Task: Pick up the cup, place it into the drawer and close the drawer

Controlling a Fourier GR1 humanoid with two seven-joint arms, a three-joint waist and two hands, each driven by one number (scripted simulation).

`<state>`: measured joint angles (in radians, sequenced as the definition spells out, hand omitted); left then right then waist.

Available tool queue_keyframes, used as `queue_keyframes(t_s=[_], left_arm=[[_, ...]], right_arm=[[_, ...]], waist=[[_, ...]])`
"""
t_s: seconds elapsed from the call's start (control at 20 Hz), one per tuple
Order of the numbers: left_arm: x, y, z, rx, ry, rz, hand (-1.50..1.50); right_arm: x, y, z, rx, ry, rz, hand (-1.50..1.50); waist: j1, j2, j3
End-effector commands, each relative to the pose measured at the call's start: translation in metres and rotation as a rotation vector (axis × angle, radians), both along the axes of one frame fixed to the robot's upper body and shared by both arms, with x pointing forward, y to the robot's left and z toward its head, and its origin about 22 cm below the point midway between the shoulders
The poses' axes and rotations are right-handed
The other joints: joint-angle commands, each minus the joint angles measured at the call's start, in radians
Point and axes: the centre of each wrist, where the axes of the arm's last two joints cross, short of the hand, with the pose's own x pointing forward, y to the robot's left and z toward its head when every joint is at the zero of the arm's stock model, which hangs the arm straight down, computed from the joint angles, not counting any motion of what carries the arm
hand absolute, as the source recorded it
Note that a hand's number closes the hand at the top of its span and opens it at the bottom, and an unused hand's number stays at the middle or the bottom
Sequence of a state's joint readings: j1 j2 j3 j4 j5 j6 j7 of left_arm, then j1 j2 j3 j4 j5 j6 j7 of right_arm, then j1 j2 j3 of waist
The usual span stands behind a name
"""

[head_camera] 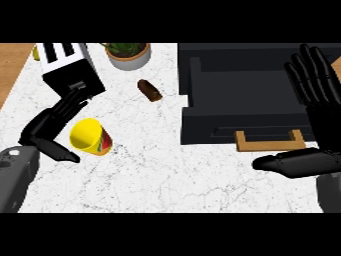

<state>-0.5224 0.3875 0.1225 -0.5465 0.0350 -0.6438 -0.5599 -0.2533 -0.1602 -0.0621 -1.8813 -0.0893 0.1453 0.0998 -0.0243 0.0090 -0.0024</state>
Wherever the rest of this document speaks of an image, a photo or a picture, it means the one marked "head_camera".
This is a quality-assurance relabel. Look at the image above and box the dark grey cabinet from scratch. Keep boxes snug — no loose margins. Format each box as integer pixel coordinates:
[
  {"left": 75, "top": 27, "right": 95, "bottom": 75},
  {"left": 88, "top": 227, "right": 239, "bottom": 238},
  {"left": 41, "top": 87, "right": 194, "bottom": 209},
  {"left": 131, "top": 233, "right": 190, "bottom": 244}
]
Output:
[{"left": 178, "top": 43, "right": 341, "bottom": 98}]

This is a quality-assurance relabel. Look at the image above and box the brown oblong object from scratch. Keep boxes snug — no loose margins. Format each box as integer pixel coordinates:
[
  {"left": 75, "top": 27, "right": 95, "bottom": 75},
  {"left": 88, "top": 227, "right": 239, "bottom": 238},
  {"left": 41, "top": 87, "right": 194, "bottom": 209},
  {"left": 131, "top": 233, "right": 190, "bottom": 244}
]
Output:
[{"left": 137, "top": 78, "right": 165, "bottom": 103}]

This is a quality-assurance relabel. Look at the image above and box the potted plant in white pot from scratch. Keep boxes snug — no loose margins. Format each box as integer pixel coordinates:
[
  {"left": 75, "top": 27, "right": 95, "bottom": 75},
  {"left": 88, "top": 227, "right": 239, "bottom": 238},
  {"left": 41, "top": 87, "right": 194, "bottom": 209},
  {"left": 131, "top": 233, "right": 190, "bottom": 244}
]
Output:
[{"left": 100, "top": 43, "right": 153, "bottom": 72}]

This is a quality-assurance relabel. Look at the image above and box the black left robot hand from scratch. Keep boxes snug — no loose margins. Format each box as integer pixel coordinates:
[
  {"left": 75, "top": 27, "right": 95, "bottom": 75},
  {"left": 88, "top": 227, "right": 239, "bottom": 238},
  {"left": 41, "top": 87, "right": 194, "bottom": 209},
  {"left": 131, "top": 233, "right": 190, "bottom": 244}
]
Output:
[{"left": 19, "top": 88, "right": 92, "bottom": 164}]

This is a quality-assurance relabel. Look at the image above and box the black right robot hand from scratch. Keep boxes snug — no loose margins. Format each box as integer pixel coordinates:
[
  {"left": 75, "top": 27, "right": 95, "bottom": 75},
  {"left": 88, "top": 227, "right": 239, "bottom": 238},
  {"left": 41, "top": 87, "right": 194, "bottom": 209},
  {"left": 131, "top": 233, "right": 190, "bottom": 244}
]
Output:
[{"left": 252, "top": 43, "right": 341, "bottom": 180}]

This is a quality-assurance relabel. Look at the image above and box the dark grey open drawer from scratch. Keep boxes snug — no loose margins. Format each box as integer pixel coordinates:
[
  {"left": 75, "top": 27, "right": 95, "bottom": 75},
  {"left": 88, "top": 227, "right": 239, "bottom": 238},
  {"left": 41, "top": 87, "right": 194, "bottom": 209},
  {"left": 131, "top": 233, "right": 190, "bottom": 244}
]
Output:
[{"left": 180, "top": 56, "right": 323, "bottom": 146}]

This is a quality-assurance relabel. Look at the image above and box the wooden drawer handle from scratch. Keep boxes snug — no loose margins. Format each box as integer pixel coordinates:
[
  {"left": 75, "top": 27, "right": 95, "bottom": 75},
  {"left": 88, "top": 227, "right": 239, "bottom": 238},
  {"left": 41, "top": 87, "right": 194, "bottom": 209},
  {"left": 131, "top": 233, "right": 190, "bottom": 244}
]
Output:
[{"left": 234, "top": 129, "right": 308, "bottom": 153}]

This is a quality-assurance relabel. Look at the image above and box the yellow object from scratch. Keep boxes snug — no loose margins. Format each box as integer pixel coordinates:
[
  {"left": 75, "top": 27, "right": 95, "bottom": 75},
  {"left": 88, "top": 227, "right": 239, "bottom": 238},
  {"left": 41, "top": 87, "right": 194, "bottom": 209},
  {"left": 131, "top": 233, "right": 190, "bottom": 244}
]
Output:
[{"left": 32, "top": 44, "right": 42, "bottom": 62}]

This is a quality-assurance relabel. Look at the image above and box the yellow cup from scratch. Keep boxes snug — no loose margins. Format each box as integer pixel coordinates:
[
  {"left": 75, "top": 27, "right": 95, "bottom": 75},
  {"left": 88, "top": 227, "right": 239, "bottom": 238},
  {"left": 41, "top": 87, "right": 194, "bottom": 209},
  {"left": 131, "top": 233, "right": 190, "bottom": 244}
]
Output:
[{"left": 69, "top": 117, "right": 115, "bottom": 157}]

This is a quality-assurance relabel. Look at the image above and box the black and white toaster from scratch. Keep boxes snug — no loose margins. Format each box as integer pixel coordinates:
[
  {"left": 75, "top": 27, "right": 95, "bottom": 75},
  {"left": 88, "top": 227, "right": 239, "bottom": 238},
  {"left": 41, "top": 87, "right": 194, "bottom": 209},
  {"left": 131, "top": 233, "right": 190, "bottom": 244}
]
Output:
[{"left": 35, "top": 43, "right": 107, "bottom": 99}]

